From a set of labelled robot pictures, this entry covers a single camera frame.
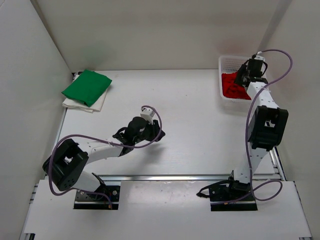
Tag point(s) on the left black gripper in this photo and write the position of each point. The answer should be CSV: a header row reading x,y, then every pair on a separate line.
x,y
154,128

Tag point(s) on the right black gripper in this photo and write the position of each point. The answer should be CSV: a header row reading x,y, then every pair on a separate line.
x,y
243,71

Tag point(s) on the white t shirt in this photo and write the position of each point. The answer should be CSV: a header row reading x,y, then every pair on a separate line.
x,y
75,105

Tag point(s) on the green t shirt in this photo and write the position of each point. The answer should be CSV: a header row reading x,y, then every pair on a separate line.
x,y
87,88

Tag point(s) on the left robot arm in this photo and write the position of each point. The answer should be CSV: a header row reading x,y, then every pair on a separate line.
x,y
66,165

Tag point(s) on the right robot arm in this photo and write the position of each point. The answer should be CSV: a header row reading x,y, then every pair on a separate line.
x,y
266,122

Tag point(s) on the red t shirt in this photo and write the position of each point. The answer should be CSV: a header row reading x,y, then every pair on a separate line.
x,y
230,89

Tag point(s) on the white plastic basket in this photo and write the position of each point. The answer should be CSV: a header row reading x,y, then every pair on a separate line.
x,y
228,65

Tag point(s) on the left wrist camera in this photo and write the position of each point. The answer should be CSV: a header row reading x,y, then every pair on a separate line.
x,y
147,114

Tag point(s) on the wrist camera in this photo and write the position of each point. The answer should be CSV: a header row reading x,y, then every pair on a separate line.
x,y
147,114
258,56

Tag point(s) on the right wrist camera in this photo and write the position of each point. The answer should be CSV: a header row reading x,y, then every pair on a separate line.
x,y
258,56

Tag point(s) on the aluminium front rail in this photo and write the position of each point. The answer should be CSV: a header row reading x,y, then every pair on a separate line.
x,y
176,177

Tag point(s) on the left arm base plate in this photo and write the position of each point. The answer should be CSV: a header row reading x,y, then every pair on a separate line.
x,y
85,200

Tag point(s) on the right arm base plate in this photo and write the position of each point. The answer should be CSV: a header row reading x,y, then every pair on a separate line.
x,y
229,196

